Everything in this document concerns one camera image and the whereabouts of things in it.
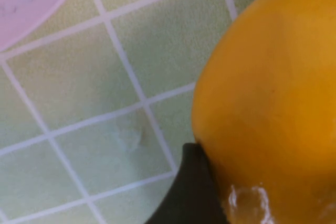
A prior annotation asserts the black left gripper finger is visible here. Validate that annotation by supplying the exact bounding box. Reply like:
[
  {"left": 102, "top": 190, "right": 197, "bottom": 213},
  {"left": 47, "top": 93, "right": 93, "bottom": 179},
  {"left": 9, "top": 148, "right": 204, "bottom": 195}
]
[{"left": 145, "top": 142, "right": 227, "bottom": 224}]

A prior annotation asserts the yellow mango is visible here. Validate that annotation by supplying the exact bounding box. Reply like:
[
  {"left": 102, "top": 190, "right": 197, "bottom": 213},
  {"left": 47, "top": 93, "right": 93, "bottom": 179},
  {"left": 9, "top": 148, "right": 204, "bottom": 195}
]
[{"left": 191, "top": 0, "right": 336, "bottom": 224}]

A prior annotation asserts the pink round plate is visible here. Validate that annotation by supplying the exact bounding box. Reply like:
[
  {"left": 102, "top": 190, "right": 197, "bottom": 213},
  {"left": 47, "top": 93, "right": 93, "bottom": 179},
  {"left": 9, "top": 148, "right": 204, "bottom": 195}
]
[{"left": 0, "top": 0, "right": 87, "bottom": 53}]

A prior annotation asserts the green checked tablecloth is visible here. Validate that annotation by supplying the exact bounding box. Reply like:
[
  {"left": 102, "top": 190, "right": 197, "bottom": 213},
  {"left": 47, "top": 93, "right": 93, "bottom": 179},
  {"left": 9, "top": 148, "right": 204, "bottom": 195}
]
[{"left": 0, "top": 0, "right": 336, "bottom": 224}]

